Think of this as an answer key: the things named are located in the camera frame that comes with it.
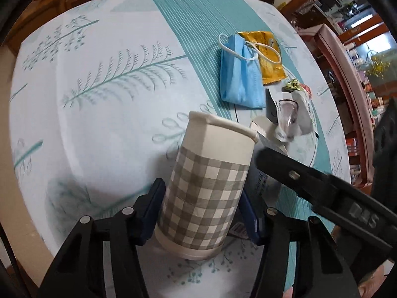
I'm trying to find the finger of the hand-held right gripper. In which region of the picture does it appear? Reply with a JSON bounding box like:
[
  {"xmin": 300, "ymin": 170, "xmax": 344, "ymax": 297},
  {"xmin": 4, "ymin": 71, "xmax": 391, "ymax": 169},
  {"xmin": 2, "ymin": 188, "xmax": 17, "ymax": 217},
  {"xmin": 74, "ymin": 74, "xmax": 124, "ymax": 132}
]
[{"xmin": 256, "ymin": 147, "xmax": 342, "ymax": 208}]

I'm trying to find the crumpled white packet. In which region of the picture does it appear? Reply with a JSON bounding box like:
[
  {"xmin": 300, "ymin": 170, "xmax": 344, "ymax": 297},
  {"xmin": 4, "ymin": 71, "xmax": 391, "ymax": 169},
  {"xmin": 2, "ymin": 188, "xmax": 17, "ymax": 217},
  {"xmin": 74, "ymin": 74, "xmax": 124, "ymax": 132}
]
[{"xmin": 291, "ymin": 89, "xmax": 317, "ymax": 136}]

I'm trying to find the gold foil packet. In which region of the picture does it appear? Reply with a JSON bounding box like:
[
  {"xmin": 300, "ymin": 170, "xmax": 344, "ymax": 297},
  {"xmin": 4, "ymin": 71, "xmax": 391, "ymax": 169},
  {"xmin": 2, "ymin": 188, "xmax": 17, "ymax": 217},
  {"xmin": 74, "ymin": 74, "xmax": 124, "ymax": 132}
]
[{"xmin": 236, "ymin": 31, "xmax": 287, "ymax": 86}]

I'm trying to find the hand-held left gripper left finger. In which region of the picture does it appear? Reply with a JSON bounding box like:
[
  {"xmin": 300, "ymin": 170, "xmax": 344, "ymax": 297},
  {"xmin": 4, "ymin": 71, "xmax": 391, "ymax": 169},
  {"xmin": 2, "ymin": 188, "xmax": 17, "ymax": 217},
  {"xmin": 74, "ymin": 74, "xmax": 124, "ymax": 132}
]
[{"xmin": 37, "ymin": 178, "xmax": 167, "ymax": 298}]

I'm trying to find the teal leaf print tablecloth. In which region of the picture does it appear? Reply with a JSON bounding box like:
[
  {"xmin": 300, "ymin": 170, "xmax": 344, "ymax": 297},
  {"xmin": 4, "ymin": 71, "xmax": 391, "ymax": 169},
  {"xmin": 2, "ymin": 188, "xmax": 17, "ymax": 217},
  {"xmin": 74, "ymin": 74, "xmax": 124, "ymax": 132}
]
[{"xmin": 9, "ymin": 0, "xmax": 352, "ymax": 295}]

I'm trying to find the pink wooden chair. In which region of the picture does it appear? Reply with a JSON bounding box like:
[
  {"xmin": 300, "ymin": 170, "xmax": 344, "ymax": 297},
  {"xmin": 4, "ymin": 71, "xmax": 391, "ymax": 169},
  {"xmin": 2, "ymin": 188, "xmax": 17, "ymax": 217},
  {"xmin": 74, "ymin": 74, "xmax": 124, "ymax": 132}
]
[{"xmin": 313, "ymin": 24, "xmax": 376, "ymax": 188}]

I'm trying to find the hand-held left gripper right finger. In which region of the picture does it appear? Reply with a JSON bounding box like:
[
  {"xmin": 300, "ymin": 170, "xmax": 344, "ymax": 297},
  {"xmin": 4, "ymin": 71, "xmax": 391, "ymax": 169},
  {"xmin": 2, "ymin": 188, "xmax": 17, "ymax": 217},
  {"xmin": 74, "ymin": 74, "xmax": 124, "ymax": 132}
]
[{"xmin": 238, "ymin": 190, "xmax": 354, "ymax": 298}]

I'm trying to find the person's right hand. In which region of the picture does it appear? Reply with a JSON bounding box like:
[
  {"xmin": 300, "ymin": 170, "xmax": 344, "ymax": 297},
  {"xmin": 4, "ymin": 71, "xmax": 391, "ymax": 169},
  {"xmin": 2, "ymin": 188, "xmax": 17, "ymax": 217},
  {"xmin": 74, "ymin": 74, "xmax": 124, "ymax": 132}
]
[{"xmin": 361, "ymin": 269, "xmax": 389, "ymax": 298}]

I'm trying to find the white green red packet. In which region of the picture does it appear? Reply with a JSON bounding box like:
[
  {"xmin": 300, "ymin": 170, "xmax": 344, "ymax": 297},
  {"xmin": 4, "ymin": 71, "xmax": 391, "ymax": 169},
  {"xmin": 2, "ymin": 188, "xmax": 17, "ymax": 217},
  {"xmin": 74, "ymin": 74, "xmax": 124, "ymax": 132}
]
[{"xmin": 282, "ymin": 79, "xmax": 311, "ymax": 96}]

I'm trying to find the blue face mask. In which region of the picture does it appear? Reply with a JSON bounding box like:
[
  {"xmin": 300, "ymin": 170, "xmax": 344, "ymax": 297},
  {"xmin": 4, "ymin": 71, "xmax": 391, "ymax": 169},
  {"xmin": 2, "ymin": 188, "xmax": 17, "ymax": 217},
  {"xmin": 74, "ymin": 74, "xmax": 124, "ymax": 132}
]
[{"xmin": 218, "ymin": 34, "xmax": 267, "ymax": 110}]

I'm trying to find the shelf of goods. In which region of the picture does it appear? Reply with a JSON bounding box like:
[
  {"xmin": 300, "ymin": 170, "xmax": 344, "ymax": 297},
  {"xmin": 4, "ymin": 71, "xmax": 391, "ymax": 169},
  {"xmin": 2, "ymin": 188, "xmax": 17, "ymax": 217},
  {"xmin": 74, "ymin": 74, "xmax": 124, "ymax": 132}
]
[{"xmin": 339, "ymin": 22, "xmax": 397, "ymax": 181}]

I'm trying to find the grey checked paper cup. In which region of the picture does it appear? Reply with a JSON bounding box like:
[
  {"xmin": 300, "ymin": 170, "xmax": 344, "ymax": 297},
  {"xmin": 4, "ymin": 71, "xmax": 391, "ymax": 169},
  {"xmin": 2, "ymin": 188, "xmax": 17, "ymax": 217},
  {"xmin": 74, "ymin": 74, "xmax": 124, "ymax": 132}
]
[{"xmin": 154, "ymin": 111, "xmax": 260, "ymax": 261}]

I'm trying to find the grey cardboard box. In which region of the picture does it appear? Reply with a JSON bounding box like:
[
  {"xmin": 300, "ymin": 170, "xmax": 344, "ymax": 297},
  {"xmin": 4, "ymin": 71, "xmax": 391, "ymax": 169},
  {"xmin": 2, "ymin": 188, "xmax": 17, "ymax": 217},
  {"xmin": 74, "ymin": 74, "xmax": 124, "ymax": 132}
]
[{"xmin": 248, "ymin": 88, "xmax": 290, "ymax": 207}]

